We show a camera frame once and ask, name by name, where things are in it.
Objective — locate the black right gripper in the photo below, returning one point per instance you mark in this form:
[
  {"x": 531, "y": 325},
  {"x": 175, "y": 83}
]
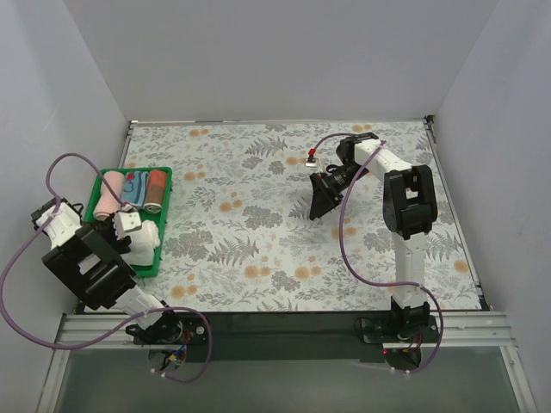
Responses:
[{"x": 325, "y": 192}]

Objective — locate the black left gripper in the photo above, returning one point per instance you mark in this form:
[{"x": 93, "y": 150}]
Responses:
[{"x": 119, "y": 240}]

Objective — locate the white towel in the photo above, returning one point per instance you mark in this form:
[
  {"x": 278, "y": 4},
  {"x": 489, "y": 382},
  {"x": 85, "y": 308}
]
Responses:
[{"x": 143, "y": 243}]

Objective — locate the pink towel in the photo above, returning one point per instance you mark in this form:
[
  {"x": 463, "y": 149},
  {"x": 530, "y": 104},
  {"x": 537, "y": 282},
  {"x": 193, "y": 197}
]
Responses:
[{"x": 110, "y": 194}]

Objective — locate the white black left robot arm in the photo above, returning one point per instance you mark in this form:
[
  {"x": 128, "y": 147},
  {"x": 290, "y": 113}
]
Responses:
[{"x": 95, "y": 261}]

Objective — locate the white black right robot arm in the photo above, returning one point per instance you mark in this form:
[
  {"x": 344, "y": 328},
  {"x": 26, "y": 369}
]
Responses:
[{"x": 409, "y": 211}]

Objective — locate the blue rolled towel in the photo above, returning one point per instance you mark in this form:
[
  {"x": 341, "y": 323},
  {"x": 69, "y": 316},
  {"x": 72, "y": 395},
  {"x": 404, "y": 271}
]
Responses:
[{"x": 134, "y": 188}]

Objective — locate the green plastic tray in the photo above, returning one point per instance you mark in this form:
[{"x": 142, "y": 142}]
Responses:
[{"x": 158, "y": 218}]

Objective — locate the orange rolled towel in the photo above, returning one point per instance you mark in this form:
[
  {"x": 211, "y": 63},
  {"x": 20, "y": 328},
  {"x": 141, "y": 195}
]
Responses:
[{"x": 154, "y": 194}]

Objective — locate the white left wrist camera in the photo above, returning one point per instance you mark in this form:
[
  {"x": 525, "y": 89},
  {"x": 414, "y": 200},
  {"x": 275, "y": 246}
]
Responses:
[{"x": 126, "y": 223}]

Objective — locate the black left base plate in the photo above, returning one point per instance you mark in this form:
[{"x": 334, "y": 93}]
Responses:
[{"x": 193, "y": 331}]

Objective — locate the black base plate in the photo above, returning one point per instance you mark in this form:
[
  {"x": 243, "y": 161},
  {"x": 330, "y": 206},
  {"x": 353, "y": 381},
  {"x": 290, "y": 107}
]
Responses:
[
  {"x": 193, "y": 331},
  {"x": 378, "y": 327}
]

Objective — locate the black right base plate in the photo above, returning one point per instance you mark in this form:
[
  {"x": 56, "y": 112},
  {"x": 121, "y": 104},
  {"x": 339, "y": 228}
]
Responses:
[{"x": 378, "y": 327}]

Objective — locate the aluminium frame rail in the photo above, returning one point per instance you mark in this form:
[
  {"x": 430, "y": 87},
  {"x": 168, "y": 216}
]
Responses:
[{"x": 458, "y": 328}]

